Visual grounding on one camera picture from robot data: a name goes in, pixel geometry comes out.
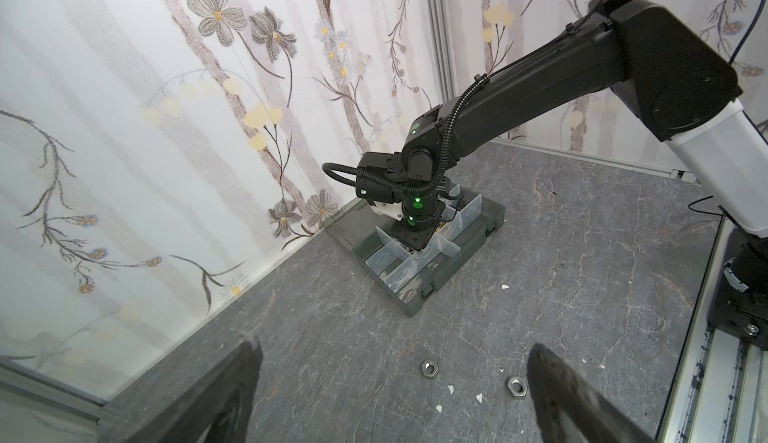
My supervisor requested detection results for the silver nut pair center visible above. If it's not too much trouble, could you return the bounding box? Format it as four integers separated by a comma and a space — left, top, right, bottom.
420, 359, 439, 379

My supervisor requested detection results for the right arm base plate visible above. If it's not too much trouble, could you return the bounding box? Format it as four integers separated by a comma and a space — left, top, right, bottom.
708, 243, 767, 351

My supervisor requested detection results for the silver nut upper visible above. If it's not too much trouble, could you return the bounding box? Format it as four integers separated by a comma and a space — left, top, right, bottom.
506, 376, 528, 399

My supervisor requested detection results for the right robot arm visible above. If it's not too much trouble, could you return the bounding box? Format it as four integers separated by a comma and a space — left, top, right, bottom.
322, 0, 767, 251

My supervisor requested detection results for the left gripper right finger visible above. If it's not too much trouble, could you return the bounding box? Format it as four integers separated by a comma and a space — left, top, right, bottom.
526, 343, 652, 442

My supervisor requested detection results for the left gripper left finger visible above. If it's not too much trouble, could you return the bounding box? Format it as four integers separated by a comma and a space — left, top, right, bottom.
128, 336, 263, 442

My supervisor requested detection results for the green compartment organizer box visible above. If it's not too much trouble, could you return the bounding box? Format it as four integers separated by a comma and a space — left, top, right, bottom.
321, 186, 506, 317

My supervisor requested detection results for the aluminium front rail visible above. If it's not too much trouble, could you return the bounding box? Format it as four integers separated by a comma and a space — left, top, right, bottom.
656, 218, 767, 442

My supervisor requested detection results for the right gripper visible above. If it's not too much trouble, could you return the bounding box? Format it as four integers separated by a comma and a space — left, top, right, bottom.
391, 193, 445, 250

